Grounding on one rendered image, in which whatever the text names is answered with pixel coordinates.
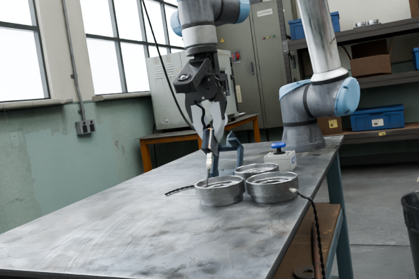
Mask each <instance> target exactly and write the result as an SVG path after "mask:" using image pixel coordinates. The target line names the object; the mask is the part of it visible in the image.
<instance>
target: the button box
mask: <svg viewBox="0 0 419 279"><path fill-rule="evenodd" d="M264 163H276V164H278V165H279V171H289V172H293V170H294V169H295V168H296V167H297V163H296V153H295V150H294V151H293V150H291V151H281V152H280V153H277V152H270V153H268V154H267V155H265V156H264Z"/></svg>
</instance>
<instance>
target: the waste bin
mask: <svg viewBox="0 0 419 279"><path fill-rule="evenodd" d="M401 205H402V207H403V216H404V220H405V224H406V227H407V230H408V236H409V241H410V246H411V251H412V257H413V263H414V267H415V273H416V278H417V279H419V191H415V192H411V193H408V194H405V195H404V196H403V197H402V198H401Z"/></svg>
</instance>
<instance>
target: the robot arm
mask: <svg viewBox="0 0 419 279"><path fill-rule="evenodd" d="M176 1H177V3H178V10H177V11H175V12H173V14H172V15H171V17H170V26H171V29H172V30H173V32H174V33H175V34H176V35H177V36H179V37H181V40H182V41H183V43H184V48H185V49H187V50H185V52H186V56H187V57H194V59H190V60H189V61H188V62H187V64H186V65H185V66H184V67H183V69H182V71H181V72H180V73H179V74H178V76H177V77H176V78H175V80H174V81H173V83H172V84H173V86H174V89H175V92H176V93H184V94H185V108H186V112H187V114H188V116H189V118H190V120H191V122H192V124H193V126H194V127H195V130H196V132H197V133H198V135H199V136H200V138H201V139H202V140H203V130H205V129H206V127H207V125H208V119H207V117H206V115H205V109H204V108H203V106H202V104H201V102H202V101H205V100H209V101H210V102H214V103H213V104H212V105H211V106H210V107H209V113H210V115H211V116H212V117H213V128H214V137H215V140H216V142H217V143H219V142H220V141H221V139H222V136H223V133H224V127H225V125H226V124H227V122H228V117H227V115H226V113H225V111H226V107H227V97H226V96H230V91H229V83H228V74H226V73H220V70H219V62H218V53H217V52H218V50H217V46H216V44H217V43H218V41H217V36H216V27H218V26H222V25H224V24H238V23H242V22H244V21H245V20H246V19H247V17H248V15H249V12H250V2H251V1H253V0H176ZM297 3H298V6H299V11H300V14H301V19H302V25H303V28H304V33H305V36H306V41H307V46H308V49H309V54H310V58H311V62H312V68H313V71H314V74H313V76H312V78H311V79H308V80H302V81H299V82H294V83H290V84H288V85H285V86H283V87H281V88H280V90H279V96H280V99H279V101H280V102H281V111H282V120H283V126H284V131H283V135H282V141H281V142H283V143H285V144H286V146H285V147H283V148H281V151H291V150H293V151H294V150H295V153H300V152H306V151H315V150H318V149H322V148H325V147H326V145H325V139H324V137H323V135H322V133H321V130H320V128H319V126H318V122H317V118H322V117H332V116H337V117H340V116H345V115H351V114H352V113H353V112H354V111H355V110H356V109H357V107H358V104H359V100H360V87H359V83H358V82H357V80H356V79H355V78H352V77H349V73H348V70H346V69H344V68H343V67H342V65H341V62H340V56H339V51H338V47H337V42H336V38H335V33H334V28H333V24H332V19H331V15H330V10H329V5H328V1H327V0H297ZM225 80H226V81H227V86H228V91H227V89H226V81H225ZM222 81H224V88H225V89H224V88H223V84H222ZM224 92H225V93H226V94H225V93H224Z"/></svg>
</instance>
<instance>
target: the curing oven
mask: <svg viewBox="0 0 419 279"><path fill-rule="evenodd" d="M217 53H218V62H219V70H220V73H226V74H228V83H229V91H230V96H226V97H227V107H226V111H225V113H226V115H227V117H228V119H230V118H231V121H234V120H235V117H237V116H239V110H238V101H237V96H236V86H235V81H234V73H233V65H232V59H231V51H228V50H219V49H218V52H217ZM161 57H162V60H163V63H164V66H165V69H166V72H167V75H168V78H169V81H170V83H171V87H172V89H173V92H174V94H175V96H176V99H177V102H178V104H179V106H180V108H181V110H182V112H183V114H184V116H185V118H186V119H187V120H188V122H189V123H190V124H191V125H192V126H193V124H192V122H191V120H190V118H189V116H188V114H187V112H186V108H185V94H184V93H176V92H175V89H174V86H173V84H172V83H173V81H174V80H175V78H176V77H177V76H178V74H179V73H180V72H181V71H182V69H183V67H184V66H185V65H186V64H187V62H188V61H189V60H190V59H194V57H187V56H186V52H185V50H184V51H180V52H174V53H170V54H165V55H162V56H161ZM146 62H147V70H148V78H149V82H150V90H151V95H152V103H153V111H154V116H155V124H156V128H157V130H162V133H166V129H170V128H181V127H187V126H188V124H187V123H186V121H185V120H184V119H183V117H182V115H181V113H180V111H179V109H178V107H177V105H176V103H175V101H174V98H173V95H172V94H171V90H170V88H169V85H168V82H167V80H166V77H165V73H164V71H163V67H162V65H161V62H160V58H159V56H156V57H150V58H146ZM213 103H214V102H210V101H209V100H205V101H202V102H201V104H202V106H203V108H204V109H205V115H206V117H207V119H208V124H209V123H210V121H212V119H213V117H212V116H211V115H210V111H209V107H210V106H211V105H212V104H213Z"/></svg>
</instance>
